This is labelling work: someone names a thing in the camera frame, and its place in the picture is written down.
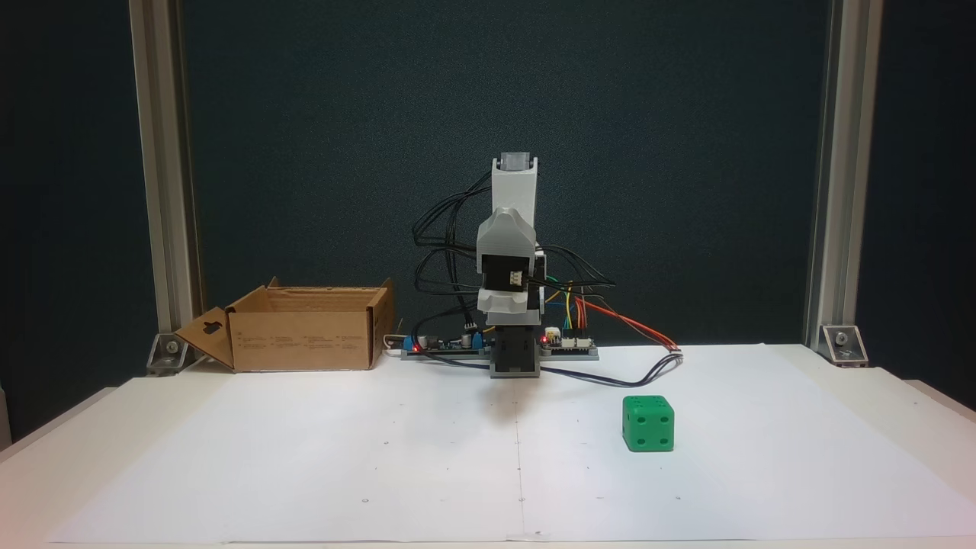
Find open cardboard box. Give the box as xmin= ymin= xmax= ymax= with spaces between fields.
xmin=174 ymin=277 xmax=396 ymax=374

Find green dice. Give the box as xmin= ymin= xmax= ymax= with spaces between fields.
xmin=622 ymin=395 xmax=676 ymax=453

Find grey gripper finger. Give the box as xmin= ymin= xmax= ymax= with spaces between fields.
xmin=478 ymin=290 xmax=544 ymax=315

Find long black servo cable loop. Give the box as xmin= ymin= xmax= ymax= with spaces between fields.
xmin=412 ymin=172 xmax=493 ymax=294

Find metal corner bracket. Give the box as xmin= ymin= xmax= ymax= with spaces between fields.
xmin=820 ymin=324 xmax=870 ymax=368
xmin=146 ymin=332 xmax=190 ymax=377

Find red orange wire bundle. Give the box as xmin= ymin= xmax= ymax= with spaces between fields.
xmin=576 ymin=296 xmax=681 ymax=352

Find blue circuit board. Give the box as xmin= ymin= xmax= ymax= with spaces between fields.
xmin=402 ymin=332 xmax=493 ymax=361

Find thin black extension cable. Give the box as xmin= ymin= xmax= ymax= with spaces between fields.
xmin=412 ymin=347 xmax=684 ymax=388

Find white circuit board with jumpers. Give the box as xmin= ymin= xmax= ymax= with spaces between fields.
xmin=540 ymin=326 xmax=599 ymax=361

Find black servo cable white plug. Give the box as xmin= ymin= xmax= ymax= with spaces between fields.
xmin=412 ymin=290 xmax=480 ymax=348

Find aluminium frame post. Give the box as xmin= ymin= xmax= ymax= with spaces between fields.
xmin=802 ymin=0 xmax=885 ymax=367
xmin=128 ymin=0 xmax=205 ymax=374

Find yellow jumper wire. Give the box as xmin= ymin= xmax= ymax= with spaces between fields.
xmin=545 ymin=282 xmax=574 ymax=330

